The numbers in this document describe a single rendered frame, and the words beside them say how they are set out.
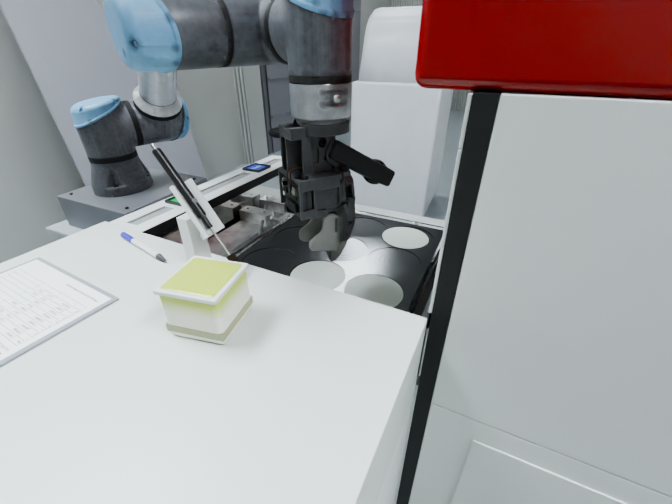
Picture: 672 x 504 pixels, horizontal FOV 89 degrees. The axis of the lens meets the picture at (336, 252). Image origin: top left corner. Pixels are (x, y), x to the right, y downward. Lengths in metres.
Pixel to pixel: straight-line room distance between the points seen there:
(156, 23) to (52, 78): 2.58
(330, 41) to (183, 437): 0.41
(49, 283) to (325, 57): 0.48
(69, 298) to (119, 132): 0.59
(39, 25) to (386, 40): 2.16
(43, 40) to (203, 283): 2.73
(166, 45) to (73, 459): 0.39
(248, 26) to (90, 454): 0.45
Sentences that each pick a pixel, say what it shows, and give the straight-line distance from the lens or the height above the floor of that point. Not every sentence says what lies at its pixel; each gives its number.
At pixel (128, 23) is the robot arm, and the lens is 0.44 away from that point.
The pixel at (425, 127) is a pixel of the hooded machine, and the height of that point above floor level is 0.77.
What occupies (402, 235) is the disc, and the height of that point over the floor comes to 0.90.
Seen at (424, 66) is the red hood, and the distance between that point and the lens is 0.35.
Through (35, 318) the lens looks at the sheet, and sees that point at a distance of 0.56.
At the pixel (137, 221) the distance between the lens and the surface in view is 0.79.
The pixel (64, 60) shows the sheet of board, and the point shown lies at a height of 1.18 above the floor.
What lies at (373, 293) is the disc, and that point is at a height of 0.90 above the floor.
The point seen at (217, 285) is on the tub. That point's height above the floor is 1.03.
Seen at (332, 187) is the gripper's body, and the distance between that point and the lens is 0.45.
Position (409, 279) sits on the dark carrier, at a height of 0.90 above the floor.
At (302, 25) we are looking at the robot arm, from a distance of 0.43.
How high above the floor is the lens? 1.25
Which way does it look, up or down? 31 degrees down
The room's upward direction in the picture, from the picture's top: straight up
